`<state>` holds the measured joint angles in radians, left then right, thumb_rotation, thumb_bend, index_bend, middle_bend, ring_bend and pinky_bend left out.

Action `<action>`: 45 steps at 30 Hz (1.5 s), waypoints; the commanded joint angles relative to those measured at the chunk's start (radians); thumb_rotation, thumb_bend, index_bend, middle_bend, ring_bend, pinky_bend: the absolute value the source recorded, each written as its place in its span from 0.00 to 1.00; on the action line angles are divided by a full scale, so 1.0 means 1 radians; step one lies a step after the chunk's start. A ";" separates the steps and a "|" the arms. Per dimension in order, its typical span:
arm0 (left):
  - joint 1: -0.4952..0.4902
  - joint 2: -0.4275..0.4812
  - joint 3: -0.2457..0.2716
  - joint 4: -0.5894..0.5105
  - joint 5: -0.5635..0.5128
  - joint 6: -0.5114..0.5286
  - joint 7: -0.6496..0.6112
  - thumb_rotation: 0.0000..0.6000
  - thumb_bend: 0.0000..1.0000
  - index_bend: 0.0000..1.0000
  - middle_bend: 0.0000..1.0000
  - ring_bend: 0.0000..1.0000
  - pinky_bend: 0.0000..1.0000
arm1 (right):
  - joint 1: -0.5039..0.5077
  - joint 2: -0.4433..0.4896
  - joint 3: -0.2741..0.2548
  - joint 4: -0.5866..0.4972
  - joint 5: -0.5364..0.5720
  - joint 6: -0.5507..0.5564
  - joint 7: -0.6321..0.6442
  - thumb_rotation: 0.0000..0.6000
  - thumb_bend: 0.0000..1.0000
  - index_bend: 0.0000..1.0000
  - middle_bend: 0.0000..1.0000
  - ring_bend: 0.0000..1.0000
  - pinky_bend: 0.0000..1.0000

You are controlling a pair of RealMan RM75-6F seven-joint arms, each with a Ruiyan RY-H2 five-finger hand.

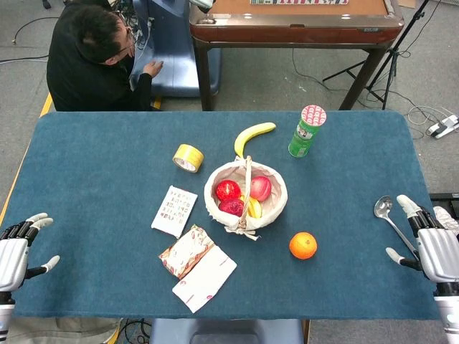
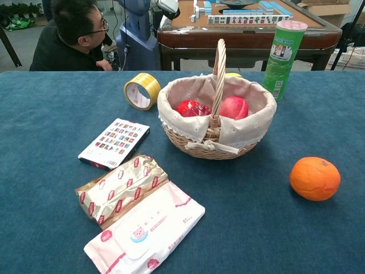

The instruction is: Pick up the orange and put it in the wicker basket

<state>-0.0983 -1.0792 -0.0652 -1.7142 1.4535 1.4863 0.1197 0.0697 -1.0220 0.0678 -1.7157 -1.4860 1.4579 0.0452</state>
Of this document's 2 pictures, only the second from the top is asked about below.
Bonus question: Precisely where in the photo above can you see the blue-backed mahjong tile row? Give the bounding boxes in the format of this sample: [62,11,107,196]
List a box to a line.
[222,9,265,16]
[258,1,294,17]

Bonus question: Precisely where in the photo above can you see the wicker basket with cloth liner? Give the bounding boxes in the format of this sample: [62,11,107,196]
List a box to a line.
[157,38,278,160]

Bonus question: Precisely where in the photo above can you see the green potted plants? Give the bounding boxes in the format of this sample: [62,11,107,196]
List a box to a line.
[0,2,43,28]

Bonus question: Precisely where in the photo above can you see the orange fruit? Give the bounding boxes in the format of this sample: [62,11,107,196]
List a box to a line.
[289,156,341,202]

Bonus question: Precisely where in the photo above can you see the red apple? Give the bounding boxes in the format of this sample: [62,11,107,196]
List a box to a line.
[218,96,249,120]

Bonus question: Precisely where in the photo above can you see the white patterned card box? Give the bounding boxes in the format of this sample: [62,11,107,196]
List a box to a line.
[78,118,151,171]

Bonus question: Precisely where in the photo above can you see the man in black with glasses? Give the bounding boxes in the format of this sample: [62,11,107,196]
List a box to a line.
[29,0,113,72]

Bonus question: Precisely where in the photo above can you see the black slanted stand leg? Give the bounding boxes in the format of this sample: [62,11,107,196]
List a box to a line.
[0,24,23,69]

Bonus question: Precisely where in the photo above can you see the black tripod stand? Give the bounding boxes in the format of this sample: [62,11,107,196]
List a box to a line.
[330,0,365,71]

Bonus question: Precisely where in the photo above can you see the brown mahjong table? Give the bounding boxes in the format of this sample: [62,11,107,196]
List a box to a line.
[156,0,343,71]

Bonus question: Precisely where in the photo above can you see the shiny red fruit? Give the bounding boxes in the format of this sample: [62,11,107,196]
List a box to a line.
[175,99,212,118]

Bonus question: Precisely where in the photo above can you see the cardboard box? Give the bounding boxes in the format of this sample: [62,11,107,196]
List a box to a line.
[298,0,352,17]

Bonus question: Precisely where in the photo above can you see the green plastic bag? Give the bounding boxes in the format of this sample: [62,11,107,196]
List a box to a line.
[5,17,36,32]

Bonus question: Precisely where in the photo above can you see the blue velvet tablecloth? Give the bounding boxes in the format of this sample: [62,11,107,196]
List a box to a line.
[0,70,365,274]

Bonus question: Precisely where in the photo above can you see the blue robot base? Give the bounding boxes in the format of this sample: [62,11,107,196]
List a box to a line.
[115,0,162,71]

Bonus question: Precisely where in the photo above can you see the gold foil snack package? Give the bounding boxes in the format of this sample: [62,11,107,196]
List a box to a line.
[74,154,169,231]

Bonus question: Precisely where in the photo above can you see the pink white wet wipes pack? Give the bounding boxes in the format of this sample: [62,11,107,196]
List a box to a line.
[83,181,206,274]

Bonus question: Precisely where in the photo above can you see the yellow tape roll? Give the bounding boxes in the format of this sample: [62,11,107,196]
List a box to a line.
[123,72,162,111]

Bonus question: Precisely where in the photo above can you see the row of face-up mahjong tiles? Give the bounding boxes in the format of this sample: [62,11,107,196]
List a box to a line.
[207,14,291,26]

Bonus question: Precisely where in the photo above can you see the white plastic crate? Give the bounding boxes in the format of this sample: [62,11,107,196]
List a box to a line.
[327,47,365,70]

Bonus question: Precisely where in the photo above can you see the green chip can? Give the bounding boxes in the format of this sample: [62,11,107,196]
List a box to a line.
[262,19,309,102]

